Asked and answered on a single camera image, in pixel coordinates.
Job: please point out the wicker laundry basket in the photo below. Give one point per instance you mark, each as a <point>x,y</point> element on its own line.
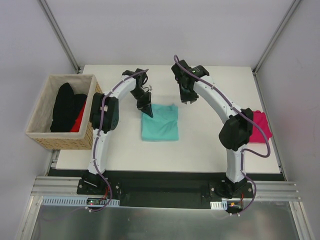
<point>38,127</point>

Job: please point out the red garment in basket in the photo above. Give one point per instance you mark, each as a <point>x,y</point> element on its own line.
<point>77,124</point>

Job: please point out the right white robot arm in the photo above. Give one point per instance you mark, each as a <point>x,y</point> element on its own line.
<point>237,123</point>

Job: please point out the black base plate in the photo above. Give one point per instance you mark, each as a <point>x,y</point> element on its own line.
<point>162,189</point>

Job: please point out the pink t-shirt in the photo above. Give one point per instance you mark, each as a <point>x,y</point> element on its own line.
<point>260,119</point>

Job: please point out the right white cable duct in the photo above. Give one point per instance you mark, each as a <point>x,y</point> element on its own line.
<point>219,205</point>

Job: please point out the left white cable duct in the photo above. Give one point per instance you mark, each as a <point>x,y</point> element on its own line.
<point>71,201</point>

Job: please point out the right aluminium corner post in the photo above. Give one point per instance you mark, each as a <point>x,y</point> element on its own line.
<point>293,7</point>

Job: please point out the black garment in basket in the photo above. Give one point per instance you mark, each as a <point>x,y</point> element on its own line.
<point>66,109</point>

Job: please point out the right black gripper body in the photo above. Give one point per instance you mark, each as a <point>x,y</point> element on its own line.
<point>188,95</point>

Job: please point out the left aluminium corner post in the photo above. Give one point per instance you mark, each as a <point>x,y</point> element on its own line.
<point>59,35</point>

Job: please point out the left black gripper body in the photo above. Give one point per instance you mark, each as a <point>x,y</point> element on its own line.
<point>144,103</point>

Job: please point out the aluminium rail frame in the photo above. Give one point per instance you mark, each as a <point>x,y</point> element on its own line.
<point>284,191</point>

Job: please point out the aluminium corner post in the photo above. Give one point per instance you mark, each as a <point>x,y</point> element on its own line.
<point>293,7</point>
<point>59,35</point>

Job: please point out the white cable duct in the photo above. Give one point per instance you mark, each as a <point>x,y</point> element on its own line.
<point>219,205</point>
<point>71,201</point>

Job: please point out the teal t-shirt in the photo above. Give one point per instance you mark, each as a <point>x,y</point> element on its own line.
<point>163,126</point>

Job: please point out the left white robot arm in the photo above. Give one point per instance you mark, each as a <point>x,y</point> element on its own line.
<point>105,115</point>

